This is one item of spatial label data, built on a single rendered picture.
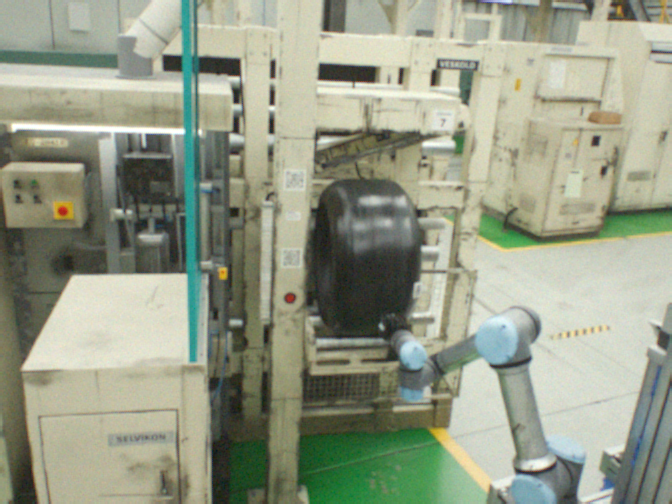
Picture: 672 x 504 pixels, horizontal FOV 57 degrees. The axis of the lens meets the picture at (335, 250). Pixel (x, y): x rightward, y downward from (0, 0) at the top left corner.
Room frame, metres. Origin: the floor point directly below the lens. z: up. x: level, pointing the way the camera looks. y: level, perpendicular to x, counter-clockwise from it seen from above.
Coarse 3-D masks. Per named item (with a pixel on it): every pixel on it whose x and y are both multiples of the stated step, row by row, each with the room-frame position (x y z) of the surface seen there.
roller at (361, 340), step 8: (328, 336) 2.06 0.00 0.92; (336, 336) 2.06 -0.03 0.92; (344, 336) 2.07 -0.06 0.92; (352, 336) 2.07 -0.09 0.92; (360, 336) 2.08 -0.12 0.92; (368, 336) 2.08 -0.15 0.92; (376, 336) 2.09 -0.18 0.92; (320, 344) 2.03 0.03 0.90; (328, 344) 2.03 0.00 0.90; (336, 344) 2.04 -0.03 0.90; (344, 344) 2.05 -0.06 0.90; (352, 344) 2.05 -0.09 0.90; (360, 344) 2.06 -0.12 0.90; (368, 344) 2.07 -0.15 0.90; (376, 344) 2.07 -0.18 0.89; (384, 344) 2.08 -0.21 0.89
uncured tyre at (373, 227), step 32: (352, 192) 2.11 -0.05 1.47; (384, 192) 2.13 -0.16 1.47; (320, 224) 2.39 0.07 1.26; (352, 224) 1.99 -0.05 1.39; (384, 224) 2.01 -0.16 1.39; (416, 224) 2.06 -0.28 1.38; (320, 256) 2.43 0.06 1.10; (352, 256) 1.93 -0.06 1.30; (384, 256) 1.95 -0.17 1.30; (416, 256) 1.99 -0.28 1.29; (320, 288) 2.30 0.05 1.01; (352, 288) 1.91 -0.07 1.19; (384, 288) 1.93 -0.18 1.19; (352, 320) 1.95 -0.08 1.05
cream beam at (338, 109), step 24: (336, 96) 2.37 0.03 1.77; (360, 96) 2.40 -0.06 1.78; (384, 96) 2.42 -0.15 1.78; (408, 96) 2.45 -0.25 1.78; (432, 96) 2.52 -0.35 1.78; (336, 120) 2.37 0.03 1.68; (360, 120) 2.39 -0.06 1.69; (384, 120) 2.41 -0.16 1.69; (408, 120) 2.43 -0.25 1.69; (456, 120) 2.47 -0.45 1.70
